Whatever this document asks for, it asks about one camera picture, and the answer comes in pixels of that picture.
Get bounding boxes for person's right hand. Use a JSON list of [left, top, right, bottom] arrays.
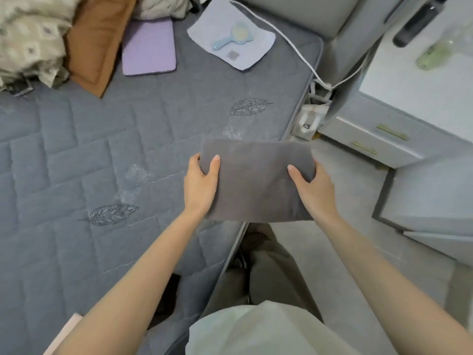
[[287, 159, 340, 221]]

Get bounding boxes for person's left hand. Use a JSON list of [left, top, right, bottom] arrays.
[[183, 153, 221, 218]]

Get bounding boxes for grey cloth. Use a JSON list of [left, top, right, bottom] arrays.
[[199, 138, 317, 223]]

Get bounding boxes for person's left forearm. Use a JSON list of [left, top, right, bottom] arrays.
[[53, 209, 209, 355]]

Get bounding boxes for person's right forearm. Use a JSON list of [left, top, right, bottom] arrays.
[[313, 211, 473, 355]]

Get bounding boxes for white power strip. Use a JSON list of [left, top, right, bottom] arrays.
[[290, 103, 332, 142]]

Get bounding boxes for person's olive trousers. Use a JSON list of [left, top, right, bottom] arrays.
[[200, 222, 326, 324]]

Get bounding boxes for grey quilted mattress cover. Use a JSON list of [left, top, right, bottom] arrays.
[[0, 0, 325, 355]]

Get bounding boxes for white paper sheet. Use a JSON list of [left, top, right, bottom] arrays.
[[186, 0, 276, 71]]

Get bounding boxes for light blue hand mirror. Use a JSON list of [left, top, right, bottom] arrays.
[[211, 23, 254, 51]]

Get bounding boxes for grey nightstand with drawers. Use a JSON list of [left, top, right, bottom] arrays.
[[318, 0, 473, 170]]

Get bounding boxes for grey cabinet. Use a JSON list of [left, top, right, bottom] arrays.
[[372, 155, 473, 270]]

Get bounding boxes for purple tablet case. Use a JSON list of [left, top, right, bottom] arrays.
[[121, 18, 177, 76]]

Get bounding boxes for person's white shirt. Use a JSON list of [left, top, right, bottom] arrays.
[[185, 300, 364, 355]]

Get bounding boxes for grey upholstered headboard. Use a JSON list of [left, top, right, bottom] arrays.
[[231, 0, 364, 43]]

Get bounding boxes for beige crumpled cloth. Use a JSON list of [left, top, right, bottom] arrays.
[[132, 0, 193, 21]]

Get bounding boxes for brown pillow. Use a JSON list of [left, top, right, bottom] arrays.
[[64, 0, 140, 99]]

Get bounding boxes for green transparent bottle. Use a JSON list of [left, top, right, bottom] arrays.
[[416, 37, 456, 71]]

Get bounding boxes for dark glass bottle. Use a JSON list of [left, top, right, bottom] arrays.
[[392, 0, 452, 48]]

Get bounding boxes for patterned beige blanket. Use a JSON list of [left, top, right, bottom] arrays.
[[0, 0, 87, 93]]

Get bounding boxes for gold drawer handle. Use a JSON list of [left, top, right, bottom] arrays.
[[351, 141, 379, 156], [376, 124, 410, 142]]

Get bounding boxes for white power cable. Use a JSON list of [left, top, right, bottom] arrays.
[[226, 0, 372, 105]]

